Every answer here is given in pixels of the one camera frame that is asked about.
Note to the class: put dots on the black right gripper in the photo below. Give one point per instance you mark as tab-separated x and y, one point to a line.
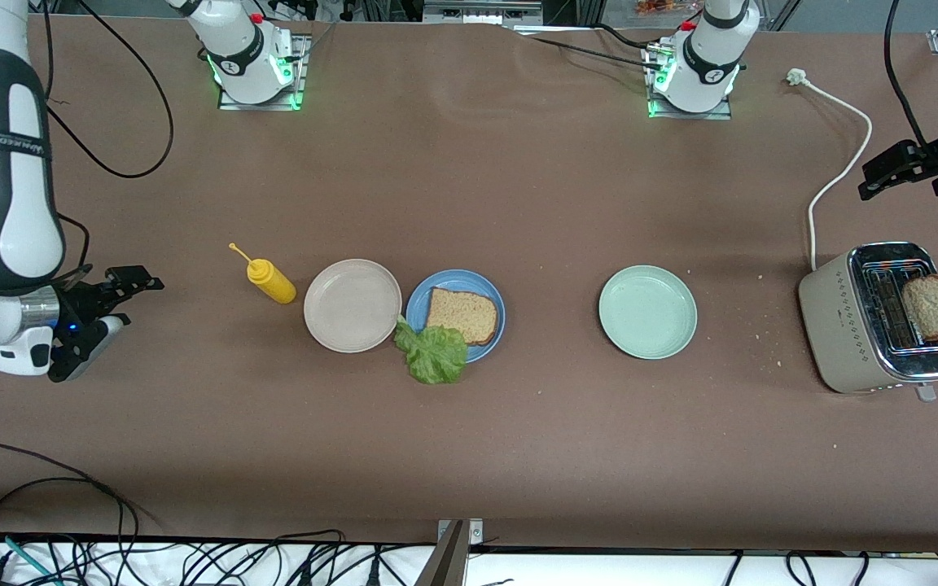
78	308

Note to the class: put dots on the yellow squeeze bottle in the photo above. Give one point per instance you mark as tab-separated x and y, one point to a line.
272	282

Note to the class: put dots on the green lettuce leaf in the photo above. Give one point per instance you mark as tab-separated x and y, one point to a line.
435	358

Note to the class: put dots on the brown bread slice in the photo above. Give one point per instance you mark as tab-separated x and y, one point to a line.
462	316
931	308

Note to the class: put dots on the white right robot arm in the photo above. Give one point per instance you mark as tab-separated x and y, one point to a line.
13	203

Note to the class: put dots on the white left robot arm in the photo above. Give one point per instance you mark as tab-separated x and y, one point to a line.
705	65

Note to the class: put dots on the beige plate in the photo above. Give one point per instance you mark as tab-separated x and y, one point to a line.
352	306

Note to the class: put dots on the light green plate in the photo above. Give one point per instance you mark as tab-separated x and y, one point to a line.
648	312

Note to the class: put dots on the blue plate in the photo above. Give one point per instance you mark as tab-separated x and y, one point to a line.
469	280

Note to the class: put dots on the beige steel toaster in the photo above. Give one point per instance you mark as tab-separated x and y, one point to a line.
831	317

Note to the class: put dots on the orange snack packets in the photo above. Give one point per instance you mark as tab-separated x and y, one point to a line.
660	6

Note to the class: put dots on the grey power strip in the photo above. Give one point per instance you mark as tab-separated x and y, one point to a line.
481	12

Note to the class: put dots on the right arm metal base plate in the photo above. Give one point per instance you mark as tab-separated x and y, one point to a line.
304	57

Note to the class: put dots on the metal table edge bracket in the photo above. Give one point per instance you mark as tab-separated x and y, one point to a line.
449	561

